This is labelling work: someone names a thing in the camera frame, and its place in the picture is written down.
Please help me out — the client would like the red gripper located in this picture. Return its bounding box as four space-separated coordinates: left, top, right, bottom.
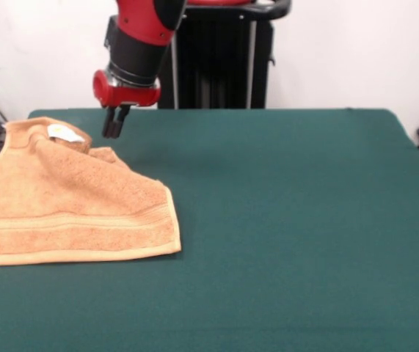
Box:
92 69 162 139

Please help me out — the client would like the dark green table cloth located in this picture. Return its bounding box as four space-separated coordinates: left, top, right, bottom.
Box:
0 108 419 352

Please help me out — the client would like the tan terry towel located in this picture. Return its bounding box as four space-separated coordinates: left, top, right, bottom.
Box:
0 116 183 267

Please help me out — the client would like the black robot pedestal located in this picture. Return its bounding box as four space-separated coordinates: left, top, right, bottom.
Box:
156 0 291 110

